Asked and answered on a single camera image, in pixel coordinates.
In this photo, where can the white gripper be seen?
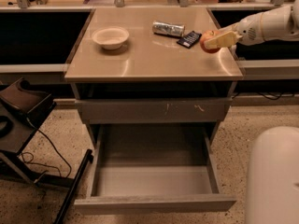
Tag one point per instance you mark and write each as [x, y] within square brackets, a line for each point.
[248, 32]

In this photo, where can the red apple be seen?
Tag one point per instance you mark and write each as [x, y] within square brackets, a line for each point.
[205, 37]

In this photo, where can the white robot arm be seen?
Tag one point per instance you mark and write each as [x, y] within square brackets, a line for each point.
[276, 24]

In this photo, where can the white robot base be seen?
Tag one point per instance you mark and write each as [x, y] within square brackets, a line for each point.
[272, 195]

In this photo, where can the grey drawer cabinet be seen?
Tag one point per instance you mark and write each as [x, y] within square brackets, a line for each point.
[150, 66]

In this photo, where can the closed grey top drawer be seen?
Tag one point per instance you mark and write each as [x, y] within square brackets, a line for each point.
[108, 111]

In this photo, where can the open grey middle drawer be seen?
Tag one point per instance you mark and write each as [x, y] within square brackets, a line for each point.
[151, 168]

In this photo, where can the dark blue snack packet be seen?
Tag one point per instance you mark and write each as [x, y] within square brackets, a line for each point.
[189, 39]

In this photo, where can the silver crushed can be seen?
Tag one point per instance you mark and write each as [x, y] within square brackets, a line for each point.
[164, 28]

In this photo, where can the white paper bowl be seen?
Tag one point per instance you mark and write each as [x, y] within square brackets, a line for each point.
[110, 38]

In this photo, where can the black metal leg bar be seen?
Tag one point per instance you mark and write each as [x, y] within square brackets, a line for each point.
[88, 158]

